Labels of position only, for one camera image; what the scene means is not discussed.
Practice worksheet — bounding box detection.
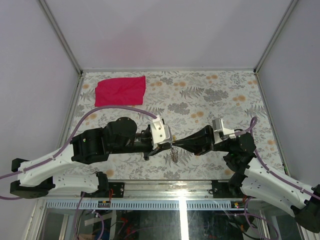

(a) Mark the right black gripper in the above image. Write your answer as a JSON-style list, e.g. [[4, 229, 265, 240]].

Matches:
[[173, 124, 232, 156]]

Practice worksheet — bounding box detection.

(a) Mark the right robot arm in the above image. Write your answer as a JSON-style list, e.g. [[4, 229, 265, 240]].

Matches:
[[173, 125, 320, 234]]

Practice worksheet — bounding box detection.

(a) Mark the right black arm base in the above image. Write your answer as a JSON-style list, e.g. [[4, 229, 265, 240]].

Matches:
[[208, 180, 235, 199]]

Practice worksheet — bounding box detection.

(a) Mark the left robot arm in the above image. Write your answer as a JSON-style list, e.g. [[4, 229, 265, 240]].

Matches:
[[9, 117, 173, 199]]

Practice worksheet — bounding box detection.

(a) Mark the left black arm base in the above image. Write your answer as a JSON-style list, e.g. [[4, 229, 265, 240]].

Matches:
[[108, 182, 125, 199]]

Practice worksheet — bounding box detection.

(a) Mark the pink folded cloth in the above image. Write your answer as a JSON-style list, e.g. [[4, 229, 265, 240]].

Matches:
[[94, 76, 146, 107]]

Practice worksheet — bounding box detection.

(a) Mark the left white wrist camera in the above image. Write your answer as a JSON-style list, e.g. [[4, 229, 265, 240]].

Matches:
[[150, 115, 173, 148]]

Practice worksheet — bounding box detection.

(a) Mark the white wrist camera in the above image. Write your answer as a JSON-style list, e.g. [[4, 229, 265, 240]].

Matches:
[[212, 118, 236, 144], [150, 115, 173, 148]]

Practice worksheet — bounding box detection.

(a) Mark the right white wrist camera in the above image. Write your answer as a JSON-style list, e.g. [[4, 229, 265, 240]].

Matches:
[[212, 118, 236, 144]]

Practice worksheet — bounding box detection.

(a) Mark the aluminium front rail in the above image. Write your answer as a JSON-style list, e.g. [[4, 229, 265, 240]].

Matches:
[[57, 179, 251, 201]]

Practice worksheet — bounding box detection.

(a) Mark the white slotted cable duct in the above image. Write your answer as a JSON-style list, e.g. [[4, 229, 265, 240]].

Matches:
[[46, 199, 244, 211]]

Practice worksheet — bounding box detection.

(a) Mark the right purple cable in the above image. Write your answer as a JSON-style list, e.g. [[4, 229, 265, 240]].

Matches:
[[236, 116, 320, 198]]

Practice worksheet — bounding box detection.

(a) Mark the purple cable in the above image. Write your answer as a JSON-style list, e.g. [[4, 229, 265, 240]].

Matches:
[[236, 116, 320, 198], [0, 105, 160, 201]]

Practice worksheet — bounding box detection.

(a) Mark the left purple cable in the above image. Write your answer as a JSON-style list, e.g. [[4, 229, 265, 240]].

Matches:
[[0, 105, 160, 201]]

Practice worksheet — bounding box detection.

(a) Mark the left aluminium frame post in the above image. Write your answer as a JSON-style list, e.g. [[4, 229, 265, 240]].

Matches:
[[36, 0, 83, 76]]

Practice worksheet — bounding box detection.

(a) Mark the aluminium frame post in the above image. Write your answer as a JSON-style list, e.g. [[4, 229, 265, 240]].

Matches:
[[253, 0, 300, 74], [36, 0, 83, 76]]

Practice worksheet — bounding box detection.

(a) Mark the right aluminium frame post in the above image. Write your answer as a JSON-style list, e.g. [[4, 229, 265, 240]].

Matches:
[[253, 0, 300, 74]]

